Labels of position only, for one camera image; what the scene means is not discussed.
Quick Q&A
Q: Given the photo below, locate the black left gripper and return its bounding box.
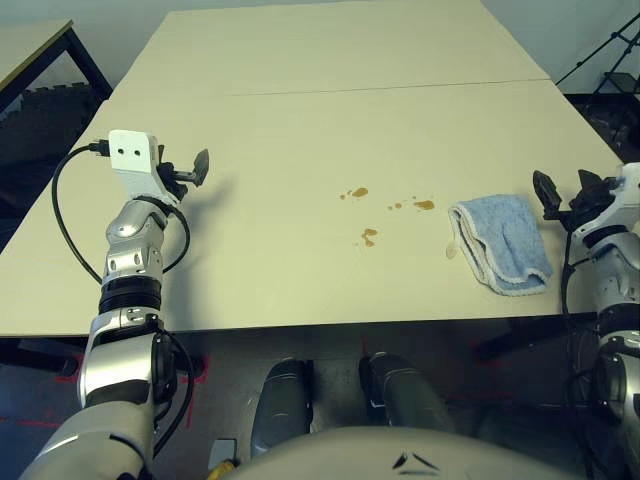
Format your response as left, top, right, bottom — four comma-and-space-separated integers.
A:
157, 145, 211, 201

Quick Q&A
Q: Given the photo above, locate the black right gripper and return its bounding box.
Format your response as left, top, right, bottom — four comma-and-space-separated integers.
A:
532, 168, 621, 232

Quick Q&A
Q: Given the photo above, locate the light blue terry rag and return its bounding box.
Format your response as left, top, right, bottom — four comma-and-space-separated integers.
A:
443, 194, 555, 296

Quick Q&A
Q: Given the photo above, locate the black foam floor mat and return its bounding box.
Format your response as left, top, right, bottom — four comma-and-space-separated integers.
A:
0, 85, 104, 251
562, 92, 640, 164

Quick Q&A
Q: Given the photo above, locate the black tripod stand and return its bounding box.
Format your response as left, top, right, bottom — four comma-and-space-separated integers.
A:
554, 9, 640, 96

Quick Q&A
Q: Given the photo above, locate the black table base bar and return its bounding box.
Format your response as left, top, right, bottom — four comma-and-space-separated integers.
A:
0, 337, 210, 377
472, 317, 601, 364

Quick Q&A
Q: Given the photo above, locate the dark grey robot left leg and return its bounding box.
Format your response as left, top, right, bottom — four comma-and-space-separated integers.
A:
249, 358, 314, 459

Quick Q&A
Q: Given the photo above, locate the dark grey robot leg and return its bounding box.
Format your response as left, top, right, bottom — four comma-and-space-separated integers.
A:
359, 352, 456, 436
249, 358, 314, 459

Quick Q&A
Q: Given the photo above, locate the dark grey robot right leg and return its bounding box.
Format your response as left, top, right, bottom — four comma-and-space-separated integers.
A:
359, 352, 456, 436

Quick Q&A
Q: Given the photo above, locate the small grey box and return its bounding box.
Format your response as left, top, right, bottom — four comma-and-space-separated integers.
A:
207, 438, 239, 471

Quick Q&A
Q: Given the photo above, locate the grey robot torso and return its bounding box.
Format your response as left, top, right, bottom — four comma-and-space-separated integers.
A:
219, 424, 591, 480

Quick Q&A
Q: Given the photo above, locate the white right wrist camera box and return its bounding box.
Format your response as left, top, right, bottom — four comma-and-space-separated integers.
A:
572, 162, 640, 239

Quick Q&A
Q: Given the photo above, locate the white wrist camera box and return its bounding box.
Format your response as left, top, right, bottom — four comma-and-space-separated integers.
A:
108, 129, 181, 206
572, 162, 640, 239

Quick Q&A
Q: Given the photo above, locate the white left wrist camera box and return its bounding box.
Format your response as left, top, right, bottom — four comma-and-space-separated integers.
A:
108, 129, 181, 206

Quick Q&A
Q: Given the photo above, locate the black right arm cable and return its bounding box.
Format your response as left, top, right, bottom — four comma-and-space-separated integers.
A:
558, 228, 604, 480

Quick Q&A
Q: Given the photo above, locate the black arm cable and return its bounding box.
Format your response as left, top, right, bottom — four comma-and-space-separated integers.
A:
51, 141, 197, 459
558, 228, 604, 480

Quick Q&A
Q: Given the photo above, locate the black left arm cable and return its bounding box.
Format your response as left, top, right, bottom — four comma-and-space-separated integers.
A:
51, 141, 197, 459

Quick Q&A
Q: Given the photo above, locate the beige side table black frame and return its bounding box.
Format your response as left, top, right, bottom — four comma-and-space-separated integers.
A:
0, 18, 114, 109

